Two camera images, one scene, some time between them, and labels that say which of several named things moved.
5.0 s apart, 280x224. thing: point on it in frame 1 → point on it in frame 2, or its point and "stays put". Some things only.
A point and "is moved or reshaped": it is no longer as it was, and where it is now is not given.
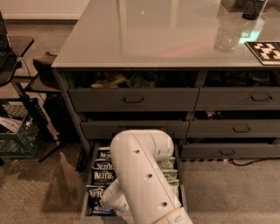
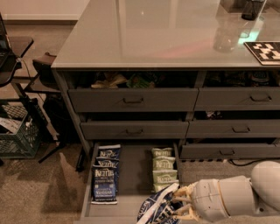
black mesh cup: (253, 9) stays put
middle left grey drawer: (105, 130) stays put
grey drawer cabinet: (205, 72) stays put
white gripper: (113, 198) → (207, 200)
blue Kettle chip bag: (95, 207) is moved or reshaped
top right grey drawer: (233, 90) stays put
